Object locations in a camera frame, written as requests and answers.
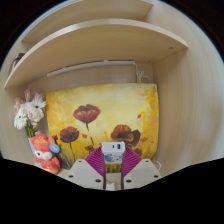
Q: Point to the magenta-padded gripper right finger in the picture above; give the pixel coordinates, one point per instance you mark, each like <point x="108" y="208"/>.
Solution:
<point x="141" y="173"/>

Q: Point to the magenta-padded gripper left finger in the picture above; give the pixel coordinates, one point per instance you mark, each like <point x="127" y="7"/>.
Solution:
<point x="85" y="175"/>

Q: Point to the white charger block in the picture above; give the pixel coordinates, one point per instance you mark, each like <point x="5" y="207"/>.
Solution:
<point x="113" y="152"/>

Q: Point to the red plush toy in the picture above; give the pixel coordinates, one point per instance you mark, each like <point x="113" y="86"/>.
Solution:
<point x="45" y="155"/>

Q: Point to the light blue vase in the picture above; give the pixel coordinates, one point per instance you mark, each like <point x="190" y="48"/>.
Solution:
<point x="32" y="146"/>

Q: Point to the poppy flower painting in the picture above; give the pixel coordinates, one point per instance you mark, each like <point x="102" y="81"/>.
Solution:
<point x="110" y="100"/>

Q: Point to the pink white flower bouquet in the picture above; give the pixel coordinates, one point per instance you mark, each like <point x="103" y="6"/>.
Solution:
<point x="30" y="111"/>

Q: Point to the white light bar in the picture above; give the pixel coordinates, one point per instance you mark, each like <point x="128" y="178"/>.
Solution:
<point x="90" y="66"/>

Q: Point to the wooden shelf unit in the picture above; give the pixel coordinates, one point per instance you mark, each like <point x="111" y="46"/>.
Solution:
<point x="100" y="40"/>

